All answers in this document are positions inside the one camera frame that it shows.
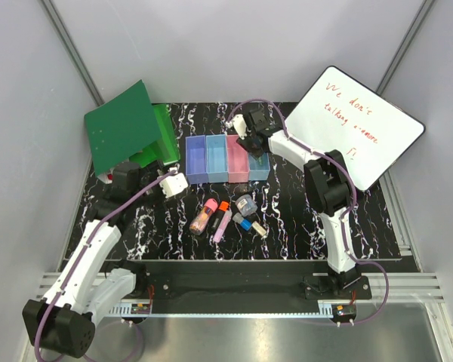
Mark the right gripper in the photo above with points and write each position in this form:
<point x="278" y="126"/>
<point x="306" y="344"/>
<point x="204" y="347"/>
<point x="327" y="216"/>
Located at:
<point x="244" y="143"/>

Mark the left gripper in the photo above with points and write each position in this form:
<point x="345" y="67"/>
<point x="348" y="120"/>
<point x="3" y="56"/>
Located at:
<point x="152" y="172"/>

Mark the grey glitter jar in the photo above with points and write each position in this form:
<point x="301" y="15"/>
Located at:
<point x="246" y="205"/>

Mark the pink capped marker bottle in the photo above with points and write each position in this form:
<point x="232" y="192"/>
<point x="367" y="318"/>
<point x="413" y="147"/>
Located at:
<point x="198" y="225"/>

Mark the silver binder clip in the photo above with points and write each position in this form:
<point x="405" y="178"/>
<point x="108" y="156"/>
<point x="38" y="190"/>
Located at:
<point x="259" y="229"/>

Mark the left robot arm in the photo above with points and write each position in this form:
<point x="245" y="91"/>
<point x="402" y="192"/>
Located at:
<point x="65" y="319"/>

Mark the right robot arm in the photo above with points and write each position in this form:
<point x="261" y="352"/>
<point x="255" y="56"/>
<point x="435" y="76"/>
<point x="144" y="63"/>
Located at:
<point x="327" y="186"/>

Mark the pink plastic bin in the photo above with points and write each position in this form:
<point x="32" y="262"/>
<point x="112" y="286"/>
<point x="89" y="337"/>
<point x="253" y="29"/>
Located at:
<point x="238" y="166"/>

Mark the blue plastic bin right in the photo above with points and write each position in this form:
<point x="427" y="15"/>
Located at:
<point x="259" y="172"/>

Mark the light blue plastic bin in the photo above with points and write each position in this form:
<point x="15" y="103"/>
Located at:
<point x="216" y="158"/>

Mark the green folder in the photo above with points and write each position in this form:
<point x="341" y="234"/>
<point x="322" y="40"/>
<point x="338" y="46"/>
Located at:
<point x="130" y="128"/>

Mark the purple plastic bin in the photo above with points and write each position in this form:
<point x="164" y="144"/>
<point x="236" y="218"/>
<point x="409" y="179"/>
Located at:
<point x="196" y="172"/>

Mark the orange capped black highlighter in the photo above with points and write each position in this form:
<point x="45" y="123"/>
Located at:
<point x="220" y="212"/>

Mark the blue capped small bottle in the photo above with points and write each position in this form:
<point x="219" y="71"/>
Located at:
<point x="241" y="221"/>

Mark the white whiteboard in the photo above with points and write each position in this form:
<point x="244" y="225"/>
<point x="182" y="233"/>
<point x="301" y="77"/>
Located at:
<point x="338" y="112"/>

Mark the pink highlighter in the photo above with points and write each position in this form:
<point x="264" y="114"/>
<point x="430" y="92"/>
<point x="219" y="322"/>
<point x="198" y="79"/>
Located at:
<point x="222" y="227"/>

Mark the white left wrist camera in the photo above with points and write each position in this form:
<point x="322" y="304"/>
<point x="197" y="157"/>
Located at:
<point x="173" y="185"/>

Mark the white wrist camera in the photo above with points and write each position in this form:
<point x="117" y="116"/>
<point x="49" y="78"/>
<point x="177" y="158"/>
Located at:
<point x="173" y="185"/>
<point x="239" y="125"/>

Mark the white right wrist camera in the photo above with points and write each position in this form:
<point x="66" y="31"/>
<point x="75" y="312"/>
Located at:
<point x="239" y="125"/>

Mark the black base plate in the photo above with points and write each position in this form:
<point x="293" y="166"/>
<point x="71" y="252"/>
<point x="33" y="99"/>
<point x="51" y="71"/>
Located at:
<point x="241" y="288"/>

